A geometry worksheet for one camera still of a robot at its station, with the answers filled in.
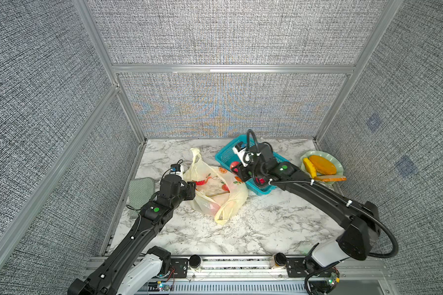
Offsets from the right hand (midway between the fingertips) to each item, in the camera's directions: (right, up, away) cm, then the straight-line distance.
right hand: (235, 162), depth 78 cm
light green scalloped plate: (+57, -1, +23) cm, 62 cm away
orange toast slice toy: (+48, -8, +13) cm, 50 cm away
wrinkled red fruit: (-16, -11, +17) cm, 26 cm away
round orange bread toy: (+47, -2, +19) cm, 51 cm away
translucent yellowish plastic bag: (-7, -16, +18) cm, 25 cm away
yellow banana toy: (+42, -4, +21) cm, 47 cm away
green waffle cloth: (-47, -15, +17) cm, 52 cm away
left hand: (-17, -8, +1) cm, 19 cm away
